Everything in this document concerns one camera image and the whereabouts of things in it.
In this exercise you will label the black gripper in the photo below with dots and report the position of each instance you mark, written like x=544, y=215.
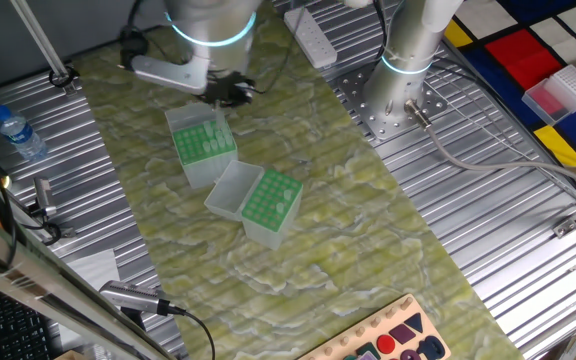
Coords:
x=228, y=86

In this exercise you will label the clear tip box green rack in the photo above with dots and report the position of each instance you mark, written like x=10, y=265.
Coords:
x=193, y=147
x=230, y=192

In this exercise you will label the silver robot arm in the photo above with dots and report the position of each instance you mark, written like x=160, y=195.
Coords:
x=403, y=45

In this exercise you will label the white power strip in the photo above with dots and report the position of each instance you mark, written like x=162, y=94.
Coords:
x=310, y=37

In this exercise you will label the green marble pattern mat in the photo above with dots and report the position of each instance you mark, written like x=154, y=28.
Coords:
x=318, y=225

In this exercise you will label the black pole base clamp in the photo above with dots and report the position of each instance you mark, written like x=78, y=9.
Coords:
x=63, y=77

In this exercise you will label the slanted aluminium pole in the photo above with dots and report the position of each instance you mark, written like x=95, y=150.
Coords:
x=40, y=40

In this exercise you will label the clear water bottle blue cap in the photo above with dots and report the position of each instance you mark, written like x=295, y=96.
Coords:
x=20, y=135

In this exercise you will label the white paper sheet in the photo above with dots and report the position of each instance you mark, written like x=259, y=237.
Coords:
x=95, y=270

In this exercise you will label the teal puzzle piece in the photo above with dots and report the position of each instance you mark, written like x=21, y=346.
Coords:
x=367, y=349

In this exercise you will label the navy triangle puzzle piece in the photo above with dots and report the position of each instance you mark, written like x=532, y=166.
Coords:
x=415, y=322

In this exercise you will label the red circle puzzle piece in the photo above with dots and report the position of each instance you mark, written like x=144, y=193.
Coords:
x=386, y=344

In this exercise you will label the purple square puzzle piece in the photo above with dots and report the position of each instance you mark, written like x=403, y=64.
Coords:
x=402, y=334

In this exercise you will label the lilac puzzle piece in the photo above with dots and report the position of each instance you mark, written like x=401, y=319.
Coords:
x=369, y=357

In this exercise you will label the colour block patterned mat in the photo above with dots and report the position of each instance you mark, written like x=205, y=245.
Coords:
x=523, y=60

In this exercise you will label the small brown cardboard box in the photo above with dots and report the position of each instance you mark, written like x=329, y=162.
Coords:
x=70, y=356

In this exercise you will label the wooden shape puzzle board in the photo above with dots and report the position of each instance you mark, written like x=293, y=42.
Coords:
x=435, y=331

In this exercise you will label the blue rounded puzzle piece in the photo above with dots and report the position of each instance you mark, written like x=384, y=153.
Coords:
x=422, y=345

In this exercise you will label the magenta round puzzle piece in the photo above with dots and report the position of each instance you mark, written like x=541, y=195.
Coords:
x=410, y=356

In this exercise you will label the black keyboard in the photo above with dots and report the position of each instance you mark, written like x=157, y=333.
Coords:
x=8, y=330

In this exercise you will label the clear box white tip rack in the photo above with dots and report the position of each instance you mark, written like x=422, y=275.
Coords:
x=573, y=87

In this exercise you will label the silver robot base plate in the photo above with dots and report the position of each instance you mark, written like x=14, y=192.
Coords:
x=375, y=127

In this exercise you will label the silver camera on black clamp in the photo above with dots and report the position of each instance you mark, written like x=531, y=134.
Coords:
x=44, y=195

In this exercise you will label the silver depth camera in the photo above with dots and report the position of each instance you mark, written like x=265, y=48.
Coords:
x=130, y=296

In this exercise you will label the aluminium frame beam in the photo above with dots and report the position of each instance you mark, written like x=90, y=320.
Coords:
x=28, y=272

